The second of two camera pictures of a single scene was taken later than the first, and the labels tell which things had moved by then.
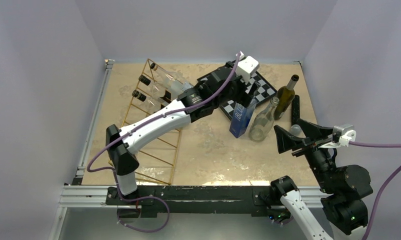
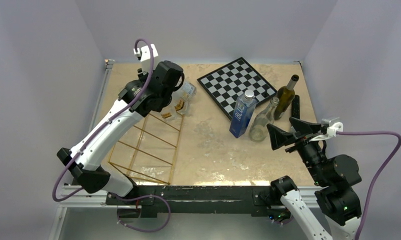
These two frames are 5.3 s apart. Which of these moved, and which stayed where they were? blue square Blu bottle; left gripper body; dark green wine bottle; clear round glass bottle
Moved: left gripper body
Stayed: blue square Blu bottle; clear round glass bottle; dark green wine bottle
